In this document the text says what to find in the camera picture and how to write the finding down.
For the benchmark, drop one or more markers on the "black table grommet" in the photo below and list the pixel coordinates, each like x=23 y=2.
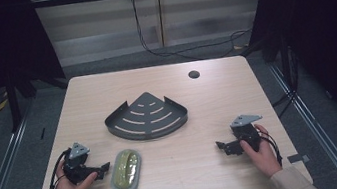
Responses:
x=193 y=74

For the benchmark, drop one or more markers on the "black metal stand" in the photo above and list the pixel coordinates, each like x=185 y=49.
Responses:
x=17 y=97
x=282 y=67

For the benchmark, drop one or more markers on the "grey tape strip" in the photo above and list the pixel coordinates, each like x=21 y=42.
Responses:
x=298 y=158

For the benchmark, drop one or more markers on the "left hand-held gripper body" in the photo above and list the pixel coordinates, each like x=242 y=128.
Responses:
x=76 y=162

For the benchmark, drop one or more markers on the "black corner shelf rack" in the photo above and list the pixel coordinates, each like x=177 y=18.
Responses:
x=146 y=118

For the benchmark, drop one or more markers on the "person's right hand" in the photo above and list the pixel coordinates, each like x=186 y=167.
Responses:
x=261 y=156

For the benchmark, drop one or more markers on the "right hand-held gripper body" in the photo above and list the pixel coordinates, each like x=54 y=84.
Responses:
x=245 y=132

